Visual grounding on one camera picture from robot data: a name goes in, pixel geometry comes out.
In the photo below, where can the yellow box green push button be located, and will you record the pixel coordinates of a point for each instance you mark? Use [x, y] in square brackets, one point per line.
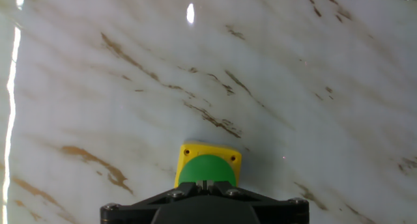
[208, 168]

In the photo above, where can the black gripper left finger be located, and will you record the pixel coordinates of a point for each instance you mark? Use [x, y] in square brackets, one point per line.
[163, 198]

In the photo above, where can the marble pattern sheet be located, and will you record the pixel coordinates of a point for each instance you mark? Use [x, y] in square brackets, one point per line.
[208, 87]

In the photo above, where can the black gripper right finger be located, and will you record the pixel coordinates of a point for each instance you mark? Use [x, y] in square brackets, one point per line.
[254, 198]

